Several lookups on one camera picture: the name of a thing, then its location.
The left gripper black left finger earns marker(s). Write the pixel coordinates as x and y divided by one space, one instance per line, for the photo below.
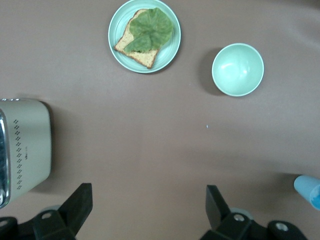
65 220

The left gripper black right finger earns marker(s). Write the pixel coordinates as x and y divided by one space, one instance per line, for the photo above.
225 225

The blue cup holding white paper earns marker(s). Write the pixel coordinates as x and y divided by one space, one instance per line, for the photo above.
303 186

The beige and chrome toaster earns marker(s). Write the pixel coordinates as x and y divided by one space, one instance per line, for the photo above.
30 150

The brown table cloth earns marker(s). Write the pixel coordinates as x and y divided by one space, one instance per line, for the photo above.
140 140

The pale green bowl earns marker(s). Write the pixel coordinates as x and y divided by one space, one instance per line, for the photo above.
237 70

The pale green plate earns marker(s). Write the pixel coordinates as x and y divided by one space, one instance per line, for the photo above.
170 55

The brown bread slice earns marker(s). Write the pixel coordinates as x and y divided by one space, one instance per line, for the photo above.
125 42

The green lettuce leaf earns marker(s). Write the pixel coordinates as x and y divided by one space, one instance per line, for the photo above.
150 27

